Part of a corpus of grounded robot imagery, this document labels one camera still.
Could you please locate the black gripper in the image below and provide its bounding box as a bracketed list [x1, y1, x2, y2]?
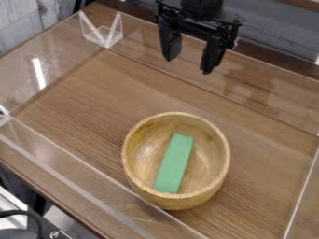
[157, 0, 242, 75]

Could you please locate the light wooden bowl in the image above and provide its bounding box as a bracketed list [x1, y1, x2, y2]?
[122, 112, 231, 210]

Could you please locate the green rectangular block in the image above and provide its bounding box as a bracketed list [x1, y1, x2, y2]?
[154, 134, 195, 194]

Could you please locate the clear acrylic corner bracket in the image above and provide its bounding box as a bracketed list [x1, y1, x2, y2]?
[79, 11, 123, 49]

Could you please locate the clear acrylic tray wall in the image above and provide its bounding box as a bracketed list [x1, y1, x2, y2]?
[0, 105, 209, 239]

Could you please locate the black cable bottom left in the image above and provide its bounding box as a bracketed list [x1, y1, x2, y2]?
[0, 209, 47, 239]

